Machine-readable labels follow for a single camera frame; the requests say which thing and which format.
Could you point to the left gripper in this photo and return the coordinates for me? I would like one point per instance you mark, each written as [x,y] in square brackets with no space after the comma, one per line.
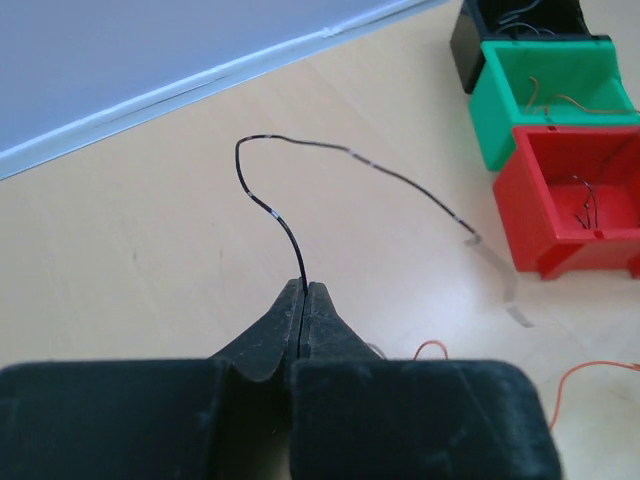
[203,419]

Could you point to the red plastic bin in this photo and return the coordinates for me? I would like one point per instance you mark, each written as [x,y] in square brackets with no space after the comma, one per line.
[568,198]

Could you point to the green plastic bin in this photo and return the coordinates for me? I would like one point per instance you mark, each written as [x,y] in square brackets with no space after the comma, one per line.
[545,83]

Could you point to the black plastic bin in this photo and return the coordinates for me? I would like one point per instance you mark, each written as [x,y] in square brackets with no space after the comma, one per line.
[480,21]

